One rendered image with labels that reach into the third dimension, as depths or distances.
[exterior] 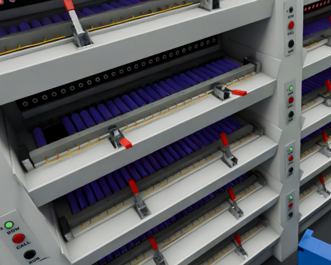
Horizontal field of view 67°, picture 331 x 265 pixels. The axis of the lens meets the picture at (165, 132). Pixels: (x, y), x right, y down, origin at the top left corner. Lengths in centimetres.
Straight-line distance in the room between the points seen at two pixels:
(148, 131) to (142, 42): 17
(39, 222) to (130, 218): 20
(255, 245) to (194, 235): 29
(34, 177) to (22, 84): 17
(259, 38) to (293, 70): 12
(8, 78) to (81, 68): 11
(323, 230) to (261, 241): 35
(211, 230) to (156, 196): 23
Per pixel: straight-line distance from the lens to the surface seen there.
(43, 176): 51
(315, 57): 85
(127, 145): 44
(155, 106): 55
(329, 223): 131
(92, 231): 63
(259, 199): 88
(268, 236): 103
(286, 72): 73
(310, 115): 93
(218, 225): 81
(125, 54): 47
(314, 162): 104
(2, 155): 47
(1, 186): 49
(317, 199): 118
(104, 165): 51
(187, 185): 65
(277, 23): 68
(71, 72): 45
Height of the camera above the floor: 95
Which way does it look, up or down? 26 degrees down
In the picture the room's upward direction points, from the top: 14 degrees counter-clockwise
